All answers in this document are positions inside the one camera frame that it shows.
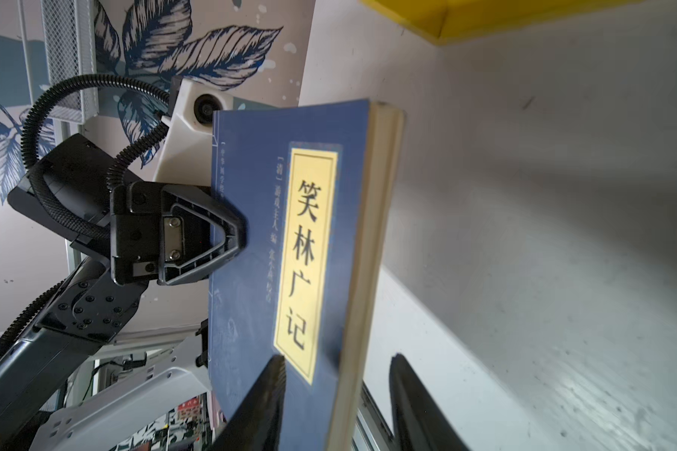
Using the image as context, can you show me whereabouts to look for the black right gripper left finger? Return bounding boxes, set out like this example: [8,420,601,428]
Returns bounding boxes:
[208,354,287,450]

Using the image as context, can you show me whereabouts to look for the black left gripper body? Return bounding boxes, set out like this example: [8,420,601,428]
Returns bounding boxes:
[110,182,167,285]

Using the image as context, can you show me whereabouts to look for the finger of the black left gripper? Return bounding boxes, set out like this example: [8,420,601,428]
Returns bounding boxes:
[158,184,246,286]

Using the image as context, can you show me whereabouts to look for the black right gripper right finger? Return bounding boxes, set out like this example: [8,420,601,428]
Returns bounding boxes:
[389,353,469,451]

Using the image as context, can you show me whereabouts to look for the navy book yellow label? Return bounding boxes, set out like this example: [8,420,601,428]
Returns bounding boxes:
[209,99,406,450]

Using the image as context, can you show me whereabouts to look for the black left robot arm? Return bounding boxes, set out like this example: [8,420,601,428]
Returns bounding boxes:
[0,135,246,450]

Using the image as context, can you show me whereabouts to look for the yellow blue pink bookshelf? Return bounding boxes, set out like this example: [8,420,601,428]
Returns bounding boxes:
[364,0,630,45]

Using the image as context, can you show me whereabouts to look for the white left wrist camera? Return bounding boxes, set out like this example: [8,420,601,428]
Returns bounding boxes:
[153,77,234,187]

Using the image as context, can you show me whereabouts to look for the white wire mesh tray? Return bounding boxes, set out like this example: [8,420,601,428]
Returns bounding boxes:
[41,0,99,125]

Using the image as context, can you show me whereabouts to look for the black corrugated cable conduit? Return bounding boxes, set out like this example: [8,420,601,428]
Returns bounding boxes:
[0,72,173,379]

